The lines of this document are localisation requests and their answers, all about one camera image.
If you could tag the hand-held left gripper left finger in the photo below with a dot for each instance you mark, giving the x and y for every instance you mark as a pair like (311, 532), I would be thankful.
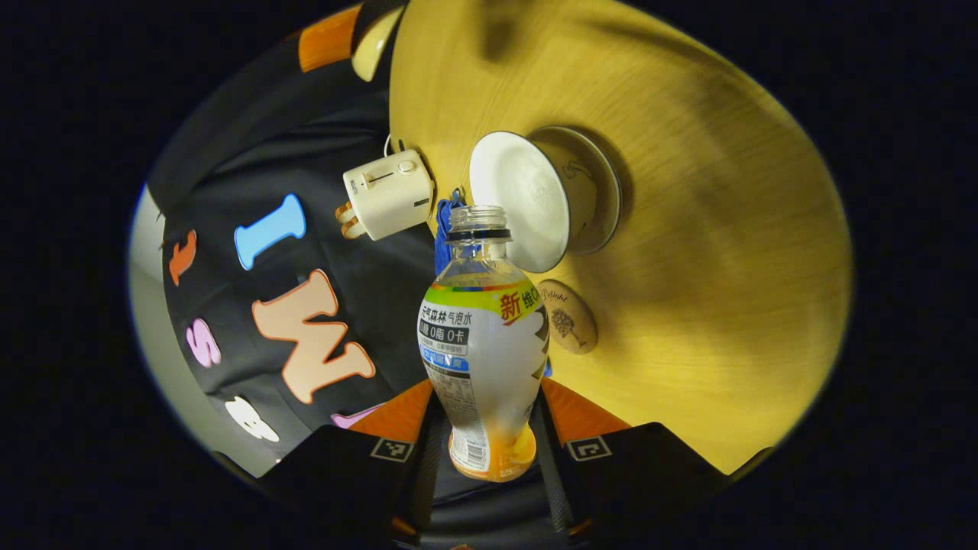
(344, 481)

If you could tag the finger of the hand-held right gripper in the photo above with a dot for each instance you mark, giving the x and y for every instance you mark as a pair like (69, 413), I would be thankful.
(328, 38)

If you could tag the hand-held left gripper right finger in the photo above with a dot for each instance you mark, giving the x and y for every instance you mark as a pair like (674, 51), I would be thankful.
(642, 473)

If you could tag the cream teacup lid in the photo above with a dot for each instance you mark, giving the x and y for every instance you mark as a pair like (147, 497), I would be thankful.
(370, 50)

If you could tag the round wooden coaster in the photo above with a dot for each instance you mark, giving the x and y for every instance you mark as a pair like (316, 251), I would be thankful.
(569, 317)

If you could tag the clear plastic water bottle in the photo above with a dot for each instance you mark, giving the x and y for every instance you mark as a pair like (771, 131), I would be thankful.
(481, 344)

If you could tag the cream ceramic teacup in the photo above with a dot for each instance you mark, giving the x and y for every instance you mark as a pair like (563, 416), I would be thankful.
(519, 198)

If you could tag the black backdrop cloth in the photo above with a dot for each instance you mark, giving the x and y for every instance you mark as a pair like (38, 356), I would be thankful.
(306, 153)

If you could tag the cream toaster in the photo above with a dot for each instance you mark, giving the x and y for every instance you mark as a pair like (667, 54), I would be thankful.
(390, 195)

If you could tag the toast slice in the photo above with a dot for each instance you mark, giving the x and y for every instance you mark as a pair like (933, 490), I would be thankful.
(345, 212)
(351, 229)

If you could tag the blue towel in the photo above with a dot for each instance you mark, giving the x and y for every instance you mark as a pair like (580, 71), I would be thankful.
(443, 244)

